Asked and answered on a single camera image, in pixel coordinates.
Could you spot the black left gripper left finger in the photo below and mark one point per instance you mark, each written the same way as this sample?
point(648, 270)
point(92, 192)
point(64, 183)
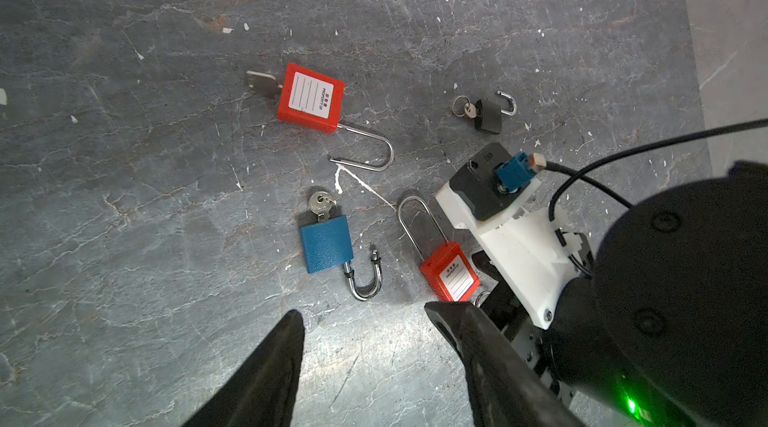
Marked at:
point(262, 391)

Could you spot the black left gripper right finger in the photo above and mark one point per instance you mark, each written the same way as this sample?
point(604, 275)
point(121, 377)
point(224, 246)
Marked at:
point(502, 389)

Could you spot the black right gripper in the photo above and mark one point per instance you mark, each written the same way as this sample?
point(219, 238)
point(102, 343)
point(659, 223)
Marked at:
point(504, 309)

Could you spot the red safety padlock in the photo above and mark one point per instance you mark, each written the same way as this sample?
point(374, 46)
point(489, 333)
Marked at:
point(447, 269)
point(314, 100)

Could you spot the small black padlock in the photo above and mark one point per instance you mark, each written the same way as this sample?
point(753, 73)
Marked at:
point(486, 115)

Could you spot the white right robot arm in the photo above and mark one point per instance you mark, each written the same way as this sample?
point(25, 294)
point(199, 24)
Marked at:
point(671, 328)

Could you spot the blue padlock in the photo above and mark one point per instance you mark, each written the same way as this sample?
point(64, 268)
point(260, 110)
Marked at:
point(327, 243)

